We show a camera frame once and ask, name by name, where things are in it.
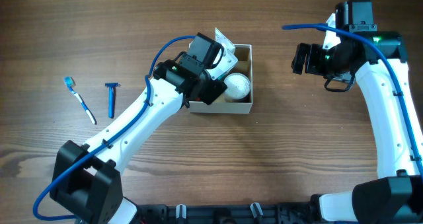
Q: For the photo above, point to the cotton swab tub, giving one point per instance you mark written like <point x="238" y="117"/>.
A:
<point x="238" y="87"/>

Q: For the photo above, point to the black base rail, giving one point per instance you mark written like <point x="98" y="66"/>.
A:
<point x="283" y="213"/>

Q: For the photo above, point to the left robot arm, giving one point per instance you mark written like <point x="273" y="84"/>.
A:
<point x="87" y="178"/>

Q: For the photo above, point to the white lotion tube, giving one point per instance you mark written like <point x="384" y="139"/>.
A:
<point x="224" y="41"/>

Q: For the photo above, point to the blue disposable razor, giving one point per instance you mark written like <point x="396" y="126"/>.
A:
<point x="111" y="97"/>

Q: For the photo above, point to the blue white toothbrush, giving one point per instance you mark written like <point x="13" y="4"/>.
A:
<point x="70" y="83"/>

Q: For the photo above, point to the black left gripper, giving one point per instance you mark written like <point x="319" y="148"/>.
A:
<point x="213" y="90"/>

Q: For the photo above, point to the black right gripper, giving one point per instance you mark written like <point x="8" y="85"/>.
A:
<point x="301" y="59"/>

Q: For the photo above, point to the white square container box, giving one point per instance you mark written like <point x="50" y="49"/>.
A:
<point x="243" y="52"/>

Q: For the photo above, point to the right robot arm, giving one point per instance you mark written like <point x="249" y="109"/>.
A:
<point x="356" y="52"/>

